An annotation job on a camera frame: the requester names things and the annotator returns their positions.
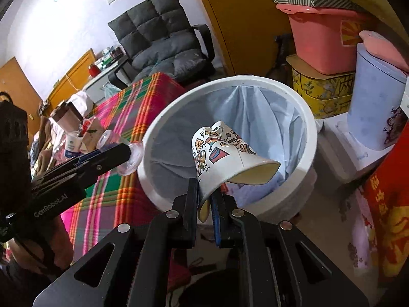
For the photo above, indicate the white nightstand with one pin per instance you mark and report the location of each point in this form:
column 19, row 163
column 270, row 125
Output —
column 99, row 83

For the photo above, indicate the white round trash bin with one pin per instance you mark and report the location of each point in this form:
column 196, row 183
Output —
column 153, row 188

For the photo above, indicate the lilac floral cloth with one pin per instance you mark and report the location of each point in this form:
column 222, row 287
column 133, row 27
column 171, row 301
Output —
column 358, row 230

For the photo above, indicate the wooden bed headboard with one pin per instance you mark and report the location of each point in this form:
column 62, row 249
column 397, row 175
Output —
column 76, row 76

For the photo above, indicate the red jar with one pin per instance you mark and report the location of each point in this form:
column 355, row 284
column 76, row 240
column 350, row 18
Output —
column 93, row 70

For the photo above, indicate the red printed cloth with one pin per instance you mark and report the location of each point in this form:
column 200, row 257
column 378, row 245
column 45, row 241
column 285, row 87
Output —
column 389, row 214

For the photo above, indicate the grey padded chair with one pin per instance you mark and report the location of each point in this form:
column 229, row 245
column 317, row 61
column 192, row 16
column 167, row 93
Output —
column 159, row 32

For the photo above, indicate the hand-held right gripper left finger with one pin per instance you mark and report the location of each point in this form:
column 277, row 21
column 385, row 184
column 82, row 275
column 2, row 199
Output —
column 191, row 217

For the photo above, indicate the pale blue pail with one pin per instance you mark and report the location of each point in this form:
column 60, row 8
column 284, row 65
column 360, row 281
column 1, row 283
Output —
column 370, row 102

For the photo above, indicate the pink green plaid tablecloth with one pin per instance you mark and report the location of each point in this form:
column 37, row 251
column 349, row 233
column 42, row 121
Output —
column 105, row 204

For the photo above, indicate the pale blue bin liner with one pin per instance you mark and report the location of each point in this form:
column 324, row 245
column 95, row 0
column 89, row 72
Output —
column 265, row 118

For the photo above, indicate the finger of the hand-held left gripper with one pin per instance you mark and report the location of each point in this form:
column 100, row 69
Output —
column 83, row 158
column 108, row 162

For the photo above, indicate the large wooden wardrobe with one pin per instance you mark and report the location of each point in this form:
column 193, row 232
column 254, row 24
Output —
column 242, row 22

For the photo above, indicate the pink plastic bucket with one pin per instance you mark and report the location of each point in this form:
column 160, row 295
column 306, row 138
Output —
column 316, row 44

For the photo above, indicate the patterned paper cup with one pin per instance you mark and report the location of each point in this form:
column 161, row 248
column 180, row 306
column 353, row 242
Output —
column 220, row 156

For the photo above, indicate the white plastic storage box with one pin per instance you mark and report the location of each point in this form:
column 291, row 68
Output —
column 348, row 156

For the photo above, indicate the pink tumbler with brown lid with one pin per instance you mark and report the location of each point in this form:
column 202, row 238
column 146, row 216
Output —
column 68, row 120

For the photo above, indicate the yellow floral box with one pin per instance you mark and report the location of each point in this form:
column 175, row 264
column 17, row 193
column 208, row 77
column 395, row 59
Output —
column 319, row 89

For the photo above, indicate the green white plastic bag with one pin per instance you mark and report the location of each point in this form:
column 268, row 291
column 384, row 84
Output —
column 110, row 90

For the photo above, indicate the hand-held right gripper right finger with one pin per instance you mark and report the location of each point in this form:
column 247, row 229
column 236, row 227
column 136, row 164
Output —
column 215, row 220

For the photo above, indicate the pink pail lid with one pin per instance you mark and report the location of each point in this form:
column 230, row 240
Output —
column 383, row 49

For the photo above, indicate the person's left hand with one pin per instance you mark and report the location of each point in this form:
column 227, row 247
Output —
column 60, row 243

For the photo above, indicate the white paper cup blue print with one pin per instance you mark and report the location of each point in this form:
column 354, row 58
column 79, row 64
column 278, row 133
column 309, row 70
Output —
column 73, row 144

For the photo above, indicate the clear plastic cup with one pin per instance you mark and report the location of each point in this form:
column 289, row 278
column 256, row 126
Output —
column 134, row 153

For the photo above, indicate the tall wooden cabinet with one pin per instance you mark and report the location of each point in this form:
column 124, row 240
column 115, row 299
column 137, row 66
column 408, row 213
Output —
column 19, row 83

